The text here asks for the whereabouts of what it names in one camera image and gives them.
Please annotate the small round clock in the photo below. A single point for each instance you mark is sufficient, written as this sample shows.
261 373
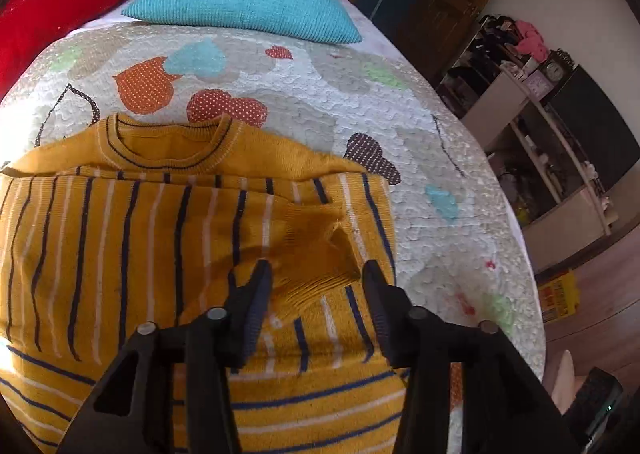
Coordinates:
554 71

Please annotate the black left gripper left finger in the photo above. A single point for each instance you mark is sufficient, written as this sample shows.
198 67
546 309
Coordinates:
130 409

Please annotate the yellow striped knit sweater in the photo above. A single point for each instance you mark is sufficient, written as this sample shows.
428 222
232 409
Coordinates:
127 223

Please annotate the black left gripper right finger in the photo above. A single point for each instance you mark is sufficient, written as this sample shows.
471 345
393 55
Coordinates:
505 407

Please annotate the yellow box on floor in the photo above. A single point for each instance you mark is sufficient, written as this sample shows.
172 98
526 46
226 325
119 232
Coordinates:
559 297

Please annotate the white shelf unit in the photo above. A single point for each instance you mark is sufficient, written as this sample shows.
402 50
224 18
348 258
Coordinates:
550 183

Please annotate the turquoise knit cushion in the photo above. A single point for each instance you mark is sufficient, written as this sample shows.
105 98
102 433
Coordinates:
321 21

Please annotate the white patterned quilt bedspread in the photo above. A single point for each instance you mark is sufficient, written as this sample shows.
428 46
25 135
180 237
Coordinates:
459 250

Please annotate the black television screen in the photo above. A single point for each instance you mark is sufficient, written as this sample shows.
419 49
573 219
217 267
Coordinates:
597 126

